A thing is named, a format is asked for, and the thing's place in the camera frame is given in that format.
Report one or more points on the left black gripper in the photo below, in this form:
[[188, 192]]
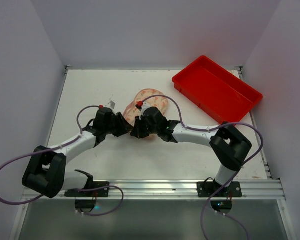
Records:
[[117, 124]]

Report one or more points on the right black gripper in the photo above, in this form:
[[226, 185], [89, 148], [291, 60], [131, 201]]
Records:
[[141, 127]]

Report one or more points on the floral fabric laundry bag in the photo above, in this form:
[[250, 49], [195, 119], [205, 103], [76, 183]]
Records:
[[148, 96]]

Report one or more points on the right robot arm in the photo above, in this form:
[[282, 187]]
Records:
[[230, 146]]

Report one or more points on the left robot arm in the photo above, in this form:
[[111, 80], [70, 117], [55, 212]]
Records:
[[47, 173]]

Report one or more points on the red plastic tray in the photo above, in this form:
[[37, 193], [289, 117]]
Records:
[[216, 91]]

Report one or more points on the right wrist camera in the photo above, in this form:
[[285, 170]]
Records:
[[144, 108]]

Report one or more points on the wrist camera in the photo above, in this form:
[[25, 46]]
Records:
[[144, 108], [111, 104]]

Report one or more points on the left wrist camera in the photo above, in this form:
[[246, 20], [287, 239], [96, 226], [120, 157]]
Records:
[[111, 104]]

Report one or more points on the aluminium front rail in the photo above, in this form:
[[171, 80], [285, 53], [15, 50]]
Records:
[[187, 189]]

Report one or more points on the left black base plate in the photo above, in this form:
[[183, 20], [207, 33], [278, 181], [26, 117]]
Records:
[[102, 193]]

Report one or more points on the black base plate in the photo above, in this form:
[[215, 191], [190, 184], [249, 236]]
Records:
[[206, 188], [102, 193]]

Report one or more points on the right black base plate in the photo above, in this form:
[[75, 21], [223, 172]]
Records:
[[206, 188]]

